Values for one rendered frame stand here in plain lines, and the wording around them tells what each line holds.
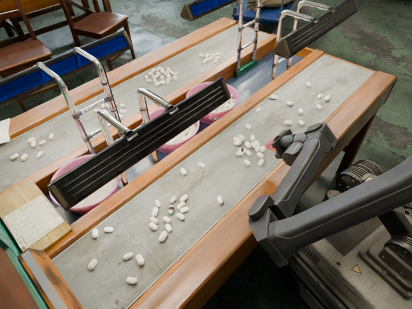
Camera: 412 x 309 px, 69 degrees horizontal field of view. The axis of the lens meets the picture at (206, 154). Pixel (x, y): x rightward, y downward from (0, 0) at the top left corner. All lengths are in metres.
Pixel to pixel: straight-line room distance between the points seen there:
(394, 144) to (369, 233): 1.32
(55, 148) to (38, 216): 0.38
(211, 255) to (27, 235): 0.61
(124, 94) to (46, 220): 0.79
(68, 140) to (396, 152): 2.23
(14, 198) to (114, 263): 0.47
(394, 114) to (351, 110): 1.47
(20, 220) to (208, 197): 0.66
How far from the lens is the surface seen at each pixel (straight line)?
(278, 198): 0.73
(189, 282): 0.96
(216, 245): 1.00
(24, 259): 1.03
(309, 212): 0.62
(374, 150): 2.60
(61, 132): 1.55
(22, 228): 1.20
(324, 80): 1.78
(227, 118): 1.40
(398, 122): 2.94
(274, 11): 4.05
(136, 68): 1.83
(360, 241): 1.46
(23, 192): 1.31
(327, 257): 1.38
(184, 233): 1.05
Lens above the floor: 1.66
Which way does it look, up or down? 47 degrees down
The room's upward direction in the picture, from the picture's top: 3 degrees counter-clockwise
